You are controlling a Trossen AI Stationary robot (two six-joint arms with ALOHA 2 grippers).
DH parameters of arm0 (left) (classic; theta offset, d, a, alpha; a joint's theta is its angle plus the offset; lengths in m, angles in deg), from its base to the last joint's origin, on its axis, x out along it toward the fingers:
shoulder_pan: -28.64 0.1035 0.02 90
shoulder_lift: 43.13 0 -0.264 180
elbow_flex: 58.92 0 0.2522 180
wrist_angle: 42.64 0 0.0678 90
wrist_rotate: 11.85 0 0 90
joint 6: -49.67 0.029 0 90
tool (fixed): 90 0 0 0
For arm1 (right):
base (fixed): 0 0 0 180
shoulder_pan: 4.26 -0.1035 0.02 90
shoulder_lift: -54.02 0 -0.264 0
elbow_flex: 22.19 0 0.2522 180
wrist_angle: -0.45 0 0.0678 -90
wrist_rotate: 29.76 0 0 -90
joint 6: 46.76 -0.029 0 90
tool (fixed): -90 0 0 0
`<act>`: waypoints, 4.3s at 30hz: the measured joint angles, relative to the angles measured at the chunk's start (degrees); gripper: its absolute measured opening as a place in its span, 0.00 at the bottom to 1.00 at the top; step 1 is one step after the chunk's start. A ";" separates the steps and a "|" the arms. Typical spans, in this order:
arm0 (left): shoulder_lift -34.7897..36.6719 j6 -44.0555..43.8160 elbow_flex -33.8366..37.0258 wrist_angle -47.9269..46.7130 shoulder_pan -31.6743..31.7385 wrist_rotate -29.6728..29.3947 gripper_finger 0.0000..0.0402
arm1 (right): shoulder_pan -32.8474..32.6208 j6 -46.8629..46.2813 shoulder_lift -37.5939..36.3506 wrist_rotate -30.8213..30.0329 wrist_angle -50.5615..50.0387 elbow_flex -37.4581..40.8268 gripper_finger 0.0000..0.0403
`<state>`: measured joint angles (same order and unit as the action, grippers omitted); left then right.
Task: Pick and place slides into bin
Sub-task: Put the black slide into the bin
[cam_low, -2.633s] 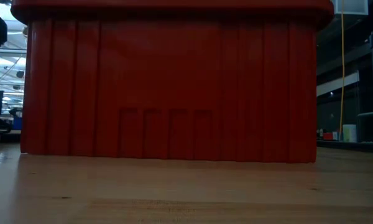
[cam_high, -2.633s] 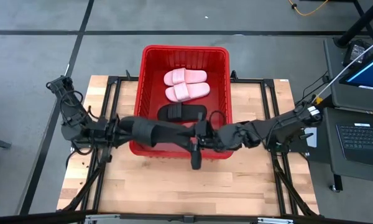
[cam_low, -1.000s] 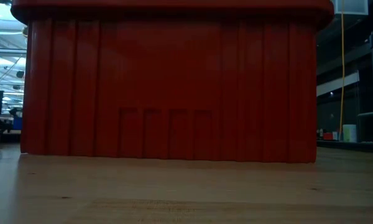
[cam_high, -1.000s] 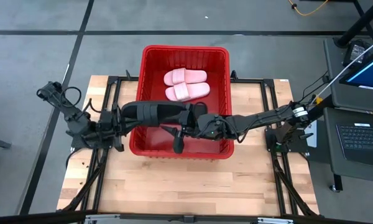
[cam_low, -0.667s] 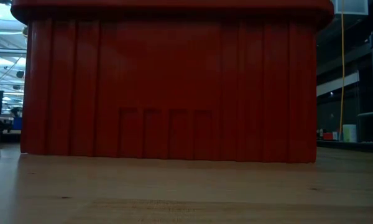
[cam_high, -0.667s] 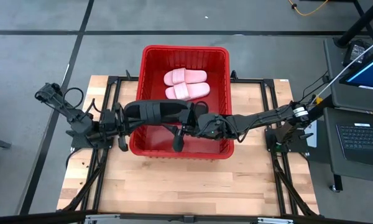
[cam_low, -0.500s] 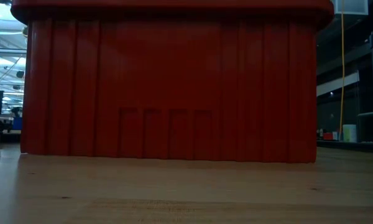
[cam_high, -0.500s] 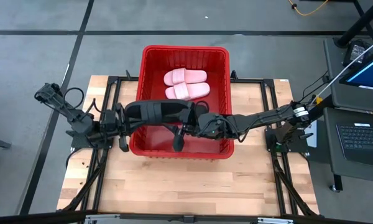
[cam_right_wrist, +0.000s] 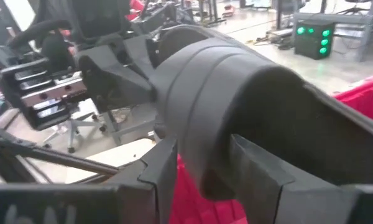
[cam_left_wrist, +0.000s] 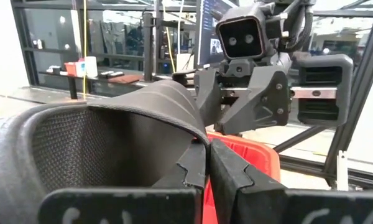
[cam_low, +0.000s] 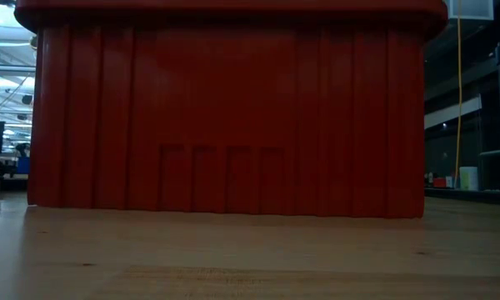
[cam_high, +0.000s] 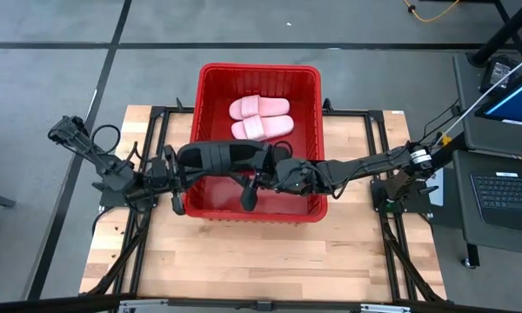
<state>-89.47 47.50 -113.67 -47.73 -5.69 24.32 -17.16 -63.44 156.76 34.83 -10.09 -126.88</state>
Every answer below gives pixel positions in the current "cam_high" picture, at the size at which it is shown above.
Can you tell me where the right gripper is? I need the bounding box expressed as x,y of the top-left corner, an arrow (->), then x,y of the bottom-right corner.
240,143 -> 332,213

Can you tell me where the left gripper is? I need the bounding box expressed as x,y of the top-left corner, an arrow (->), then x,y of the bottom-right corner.
144,143 -> 202,216

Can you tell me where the black slide sandal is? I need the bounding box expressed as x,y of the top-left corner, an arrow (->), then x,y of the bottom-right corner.
176,139 -> 274,176

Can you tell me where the pink slide sandal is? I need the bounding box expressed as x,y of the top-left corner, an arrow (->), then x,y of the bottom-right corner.
231,114 -> 295,142
228,94 -> 291,122

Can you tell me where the red plastic bin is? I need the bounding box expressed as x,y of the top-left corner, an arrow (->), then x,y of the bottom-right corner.
183,63 -> 330,223

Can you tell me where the white panel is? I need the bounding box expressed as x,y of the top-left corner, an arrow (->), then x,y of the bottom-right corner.
429,168 -> 445,208

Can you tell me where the black laptop keyboard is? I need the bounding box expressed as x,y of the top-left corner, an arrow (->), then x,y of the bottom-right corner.
469,171 -> 522,234

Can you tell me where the black power adapter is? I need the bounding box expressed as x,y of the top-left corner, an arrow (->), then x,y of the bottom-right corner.
479,55 -> 521,95

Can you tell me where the monitor with blue screen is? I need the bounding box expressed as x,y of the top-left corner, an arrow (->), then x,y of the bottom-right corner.
475,60 -> 522,128

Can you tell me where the black stand pole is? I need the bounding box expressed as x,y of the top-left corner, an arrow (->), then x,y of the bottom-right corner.
467,0 -> 522,69

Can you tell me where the black aluminium frame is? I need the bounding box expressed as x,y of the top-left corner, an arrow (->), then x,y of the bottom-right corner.
0,97 -> 522,313

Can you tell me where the black power cable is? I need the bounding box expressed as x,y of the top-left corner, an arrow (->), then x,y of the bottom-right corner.
421,98 -> 463,144

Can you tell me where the yellow cable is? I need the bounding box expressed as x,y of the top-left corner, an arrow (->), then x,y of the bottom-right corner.
402,0 -> 462,23

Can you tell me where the white cable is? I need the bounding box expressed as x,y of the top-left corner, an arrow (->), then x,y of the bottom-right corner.
435,48 -> 522,145

